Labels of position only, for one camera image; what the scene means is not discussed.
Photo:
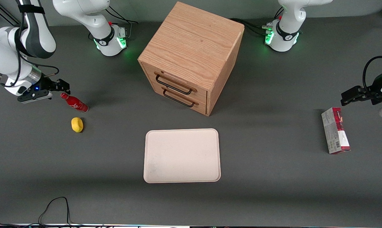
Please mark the red coke bottle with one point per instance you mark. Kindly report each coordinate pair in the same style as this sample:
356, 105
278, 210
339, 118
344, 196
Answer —
75, 104

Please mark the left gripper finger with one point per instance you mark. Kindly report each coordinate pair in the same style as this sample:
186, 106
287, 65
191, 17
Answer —
355, 100
353, 92

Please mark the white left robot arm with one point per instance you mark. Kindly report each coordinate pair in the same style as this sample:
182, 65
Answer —
287, 31

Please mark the wooden drawer front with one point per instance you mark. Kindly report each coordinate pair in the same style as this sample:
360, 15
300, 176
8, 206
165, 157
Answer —
178, 80
184, 103

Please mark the yellow lemon-shaped object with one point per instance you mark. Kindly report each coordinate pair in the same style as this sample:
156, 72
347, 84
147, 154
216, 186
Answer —
77, 124

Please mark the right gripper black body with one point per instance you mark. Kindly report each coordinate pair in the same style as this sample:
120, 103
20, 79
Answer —
47, 85

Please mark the cream plastic tray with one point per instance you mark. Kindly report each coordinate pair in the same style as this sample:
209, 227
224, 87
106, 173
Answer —
182, 155

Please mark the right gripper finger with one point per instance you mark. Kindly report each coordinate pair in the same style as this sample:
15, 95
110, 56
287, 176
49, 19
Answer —
55, 87
65, 85

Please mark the red and grey carton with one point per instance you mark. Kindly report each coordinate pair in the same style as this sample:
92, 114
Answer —
335, 131

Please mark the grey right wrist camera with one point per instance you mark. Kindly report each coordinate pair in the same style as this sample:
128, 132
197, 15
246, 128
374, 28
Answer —
35, 96

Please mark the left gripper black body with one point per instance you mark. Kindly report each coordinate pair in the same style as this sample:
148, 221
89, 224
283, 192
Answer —
375, 86

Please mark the wooden drawer cabinet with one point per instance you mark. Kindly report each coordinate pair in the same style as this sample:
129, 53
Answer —
190, 41

